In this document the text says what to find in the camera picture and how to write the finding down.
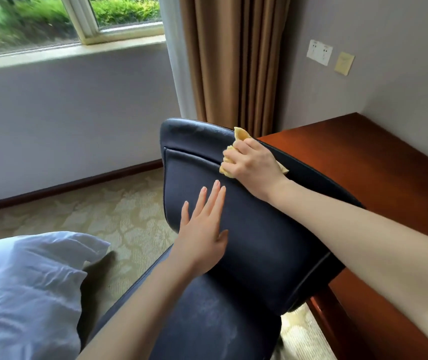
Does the person's left hand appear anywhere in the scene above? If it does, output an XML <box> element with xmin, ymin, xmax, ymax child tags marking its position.
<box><xmin>168</xmin><ymin>179</ymin><xmax>229</xmax><ymax>278</ymax></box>

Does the person's right hand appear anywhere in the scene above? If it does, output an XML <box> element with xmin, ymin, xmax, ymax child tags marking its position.
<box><xmin>221</xmin><ymin>137</ymin><xmax>290</xmax><ymax>203</ymax></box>

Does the yellow cleaning cloth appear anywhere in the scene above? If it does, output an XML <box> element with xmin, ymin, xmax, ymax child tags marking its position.
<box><xmin>219</xmin><ymin>126</ymin><xmax>290</xmax><ymax>180</ymax></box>

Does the black leather chair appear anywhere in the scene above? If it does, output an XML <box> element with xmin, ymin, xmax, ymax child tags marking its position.
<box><xmin>86</xmin><ymin>117</ymin><xmax>365</xmax><ymax>360</ymax></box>

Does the person's right forearm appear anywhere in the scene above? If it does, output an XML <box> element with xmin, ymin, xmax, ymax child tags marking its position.
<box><xmin>270</xmin><ymin>179</ymin><xmax>428</xmax><ymax>359</ymax></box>

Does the person's left forearm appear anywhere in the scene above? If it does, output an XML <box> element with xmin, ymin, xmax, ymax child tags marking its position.
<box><xmin>77</xmin><ymin>258</ymin><xmax>199</xmax><ymax>360</ymax></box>

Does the brown curtain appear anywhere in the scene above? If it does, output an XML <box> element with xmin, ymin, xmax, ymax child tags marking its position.
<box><xmin>178</xmin><ymin>0</ymin><xmax>292</xmax><ymax>139</ymax></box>

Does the red-brown wooden table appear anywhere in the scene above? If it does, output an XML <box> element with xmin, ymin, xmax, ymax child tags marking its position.
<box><xmin>257</xmin><ymin>112</ymin><xmax>428</xmax><ymax>360</ymax></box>

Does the large white socket plate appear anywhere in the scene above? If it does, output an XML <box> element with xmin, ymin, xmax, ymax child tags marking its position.
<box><xmin>306</xmin><ymin>39</ymin><xmax>334</xmax><ymax>67</ymax></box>

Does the dark wooden baseboard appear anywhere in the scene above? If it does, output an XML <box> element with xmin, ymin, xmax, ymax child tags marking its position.
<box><xmin>0</xmin><ymin>159</ymin><xmax>164</xmax><ymax>216</ymax></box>

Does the white bed sheet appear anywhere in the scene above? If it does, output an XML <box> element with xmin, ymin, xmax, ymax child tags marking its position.
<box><xmin>0</xmin><ymin>231</ymin><xmax>111</xmax><ymax>360</ymax></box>

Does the yellow switch plate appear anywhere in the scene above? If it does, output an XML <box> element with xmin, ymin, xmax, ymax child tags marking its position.
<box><xmin>334</xmin><ymin>51</ymin><xmax>356</xmax><ymax>77</ymax></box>

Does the window with cream frame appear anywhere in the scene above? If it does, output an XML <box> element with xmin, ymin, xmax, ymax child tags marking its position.
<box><xmin>0</xmin><ymin>0</ymin><xmax>166</xmax><ymax>72</ymax></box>

